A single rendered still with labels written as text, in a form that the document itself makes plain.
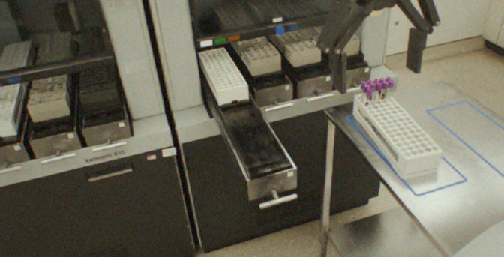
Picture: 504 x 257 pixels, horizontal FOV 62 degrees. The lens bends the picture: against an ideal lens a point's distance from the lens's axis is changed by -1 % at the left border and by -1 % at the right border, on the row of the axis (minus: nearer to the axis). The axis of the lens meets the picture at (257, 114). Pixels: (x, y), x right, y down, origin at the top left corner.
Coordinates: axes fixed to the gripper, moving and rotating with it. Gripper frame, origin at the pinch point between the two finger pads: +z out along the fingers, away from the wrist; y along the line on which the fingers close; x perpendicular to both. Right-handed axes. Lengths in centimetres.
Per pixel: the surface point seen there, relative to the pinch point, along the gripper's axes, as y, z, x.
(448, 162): 31, 39, 12
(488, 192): 32, 40, 0
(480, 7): 210, 87, 186
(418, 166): 20.5, 35.7, 11.0
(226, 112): -14, 37, 59
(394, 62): 140, 115, 188
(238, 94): -9, 34, 62
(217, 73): -13, 31, 73
